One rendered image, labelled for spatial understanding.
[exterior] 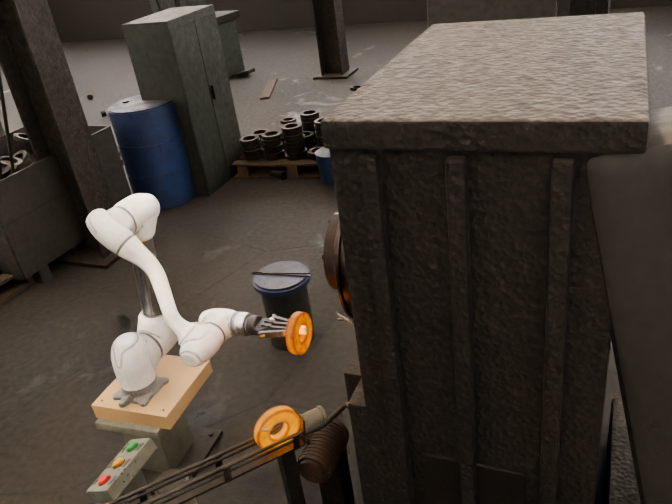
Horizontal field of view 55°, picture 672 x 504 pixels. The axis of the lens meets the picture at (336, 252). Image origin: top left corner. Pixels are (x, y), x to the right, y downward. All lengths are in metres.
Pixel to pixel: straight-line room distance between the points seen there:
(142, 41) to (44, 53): 1.10
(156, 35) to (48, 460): 3.37
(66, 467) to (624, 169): 2.83
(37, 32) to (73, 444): 2.63
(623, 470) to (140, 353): 1.92
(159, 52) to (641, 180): 4.63
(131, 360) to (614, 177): 2.05
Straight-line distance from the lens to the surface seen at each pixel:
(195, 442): 3.25
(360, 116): 1.46
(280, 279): 3.48
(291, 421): 2.17
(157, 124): 5.55
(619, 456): 2.71
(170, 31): 5.48
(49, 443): 3.63
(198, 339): 2.35
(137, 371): 2.85
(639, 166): 1.39
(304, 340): 2.37
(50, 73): 4.80
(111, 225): 2.55
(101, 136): 5.44
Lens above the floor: 2.19
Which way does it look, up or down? 29 degrees down
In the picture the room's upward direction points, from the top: 8 degrees counter-clockwise
